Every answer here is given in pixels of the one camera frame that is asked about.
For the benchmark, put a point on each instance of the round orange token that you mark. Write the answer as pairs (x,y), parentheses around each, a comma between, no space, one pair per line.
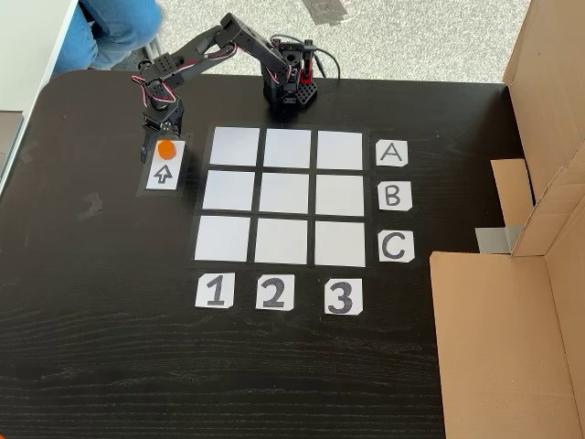
(165,149)

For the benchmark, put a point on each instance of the white grid with black tape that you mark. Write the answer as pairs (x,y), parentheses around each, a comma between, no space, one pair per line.
(283,192)

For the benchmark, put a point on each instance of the paper sheet with arrow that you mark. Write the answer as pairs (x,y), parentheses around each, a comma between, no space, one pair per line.
(165,178)

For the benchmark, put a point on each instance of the metal chair leg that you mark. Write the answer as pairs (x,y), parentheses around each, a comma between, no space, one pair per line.
(155,46)

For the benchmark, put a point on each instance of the person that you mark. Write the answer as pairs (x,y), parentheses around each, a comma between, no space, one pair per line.
(114,27)

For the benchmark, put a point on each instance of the red and black clamp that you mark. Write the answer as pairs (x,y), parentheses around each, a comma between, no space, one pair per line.
(308,68)

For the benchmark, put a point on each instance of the white side table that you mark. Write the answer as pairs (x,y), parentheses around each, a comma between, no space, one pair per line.
(27,46)

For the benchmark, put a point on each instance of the paper label number 1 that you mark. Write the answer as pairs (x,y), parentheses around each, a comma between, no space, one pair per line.
(215,291)

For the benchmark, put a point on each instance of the grey floor plate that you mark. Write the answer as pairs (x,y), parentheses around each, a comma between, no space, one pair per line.
(325,10)

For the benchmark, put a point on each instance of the paper label number 2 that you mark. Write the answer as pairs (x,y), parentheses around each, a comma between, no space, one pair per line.
(274,292)

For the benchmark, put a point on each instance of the paper label letter A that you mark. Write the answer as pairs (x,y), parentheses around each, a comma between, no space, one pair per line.
(391,153)

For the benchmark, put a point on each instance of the paper label letter B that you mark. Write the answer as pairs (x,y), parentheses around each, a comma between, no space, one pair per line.
(394,196)

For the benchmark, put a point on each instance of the paper label number 3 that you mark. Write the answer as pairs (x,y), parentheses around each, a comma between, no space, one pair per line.
(343,297)

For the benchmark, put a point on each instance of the paper label letter C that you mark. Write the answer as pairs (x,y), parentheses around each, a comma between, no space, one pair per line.
(395,247)

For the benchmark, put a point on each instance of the brown cardboard screen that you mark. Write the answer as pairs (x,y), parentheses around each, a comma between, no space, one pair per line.
(503,343)

